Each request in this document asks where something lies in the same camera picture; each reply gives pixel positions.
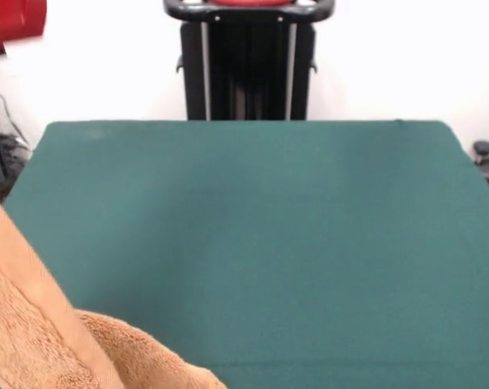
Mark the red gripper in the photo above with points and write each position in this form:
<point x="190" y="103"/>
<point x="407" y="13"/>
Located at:
<point x="22" y="18"/>

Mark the orange terry towel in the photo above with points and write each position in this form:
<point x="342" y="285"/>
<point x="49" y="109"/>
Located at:
<point x="46" y="324"/>

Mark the black electronics box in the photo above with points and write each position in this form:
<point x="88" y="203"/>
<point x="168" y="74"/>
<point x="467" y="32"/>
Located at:
<point x="11" y="162"/>

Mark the dark green table cloth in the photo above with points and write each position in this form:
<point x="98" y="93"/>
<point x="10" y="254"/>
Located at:
<point x="289" y="243"/>

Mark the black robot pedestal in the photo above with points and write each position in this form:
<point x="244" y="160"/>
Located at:
<point x="248" y="73"/>

